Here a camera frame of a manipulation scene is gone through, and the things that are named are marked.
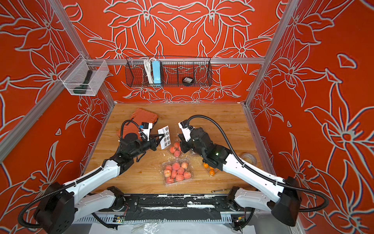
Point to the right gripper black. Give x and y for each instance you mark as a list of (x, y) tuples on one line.
[(186, 146)]

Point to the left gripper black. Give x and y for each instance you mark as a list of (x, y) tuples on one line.
[(154, 143)]

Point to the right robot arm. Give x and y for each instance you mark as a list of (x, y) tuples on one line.
[(281, 197)]

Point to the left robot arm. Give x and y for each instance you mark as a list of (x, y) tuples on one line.
[(62, 204)]

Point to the small peach clamshell box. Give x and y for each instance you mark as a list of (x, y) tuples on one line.
[(175, 150)]

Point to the orange plastic tool case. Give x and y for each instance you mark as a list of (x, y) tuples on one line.
[(139, 116)]

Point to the large peach clamshell box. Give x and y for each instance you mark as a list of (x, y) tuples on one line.
[(177, 171)]

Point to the clear tape roll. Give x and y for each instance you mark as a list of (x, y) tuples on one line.
[(250, 158)]

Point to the small black device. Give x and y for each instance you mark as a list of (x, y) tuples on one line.
[(187, 81)]

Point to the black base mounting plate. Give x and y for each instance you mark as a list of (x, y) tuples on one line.
[(178, 207)]

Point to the light blue box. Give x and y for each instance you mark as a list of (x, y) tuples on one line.
[(156, 66)]

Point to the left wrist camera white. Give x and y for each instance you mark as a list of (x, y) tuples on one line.
[(144, 130)]

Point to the black wire wall basket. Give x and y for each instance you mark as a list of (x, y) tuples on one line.
[(139, 72)]

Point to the clear acrylic wall bin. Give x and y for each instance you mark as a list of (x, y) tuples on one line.
[(74, 74)]

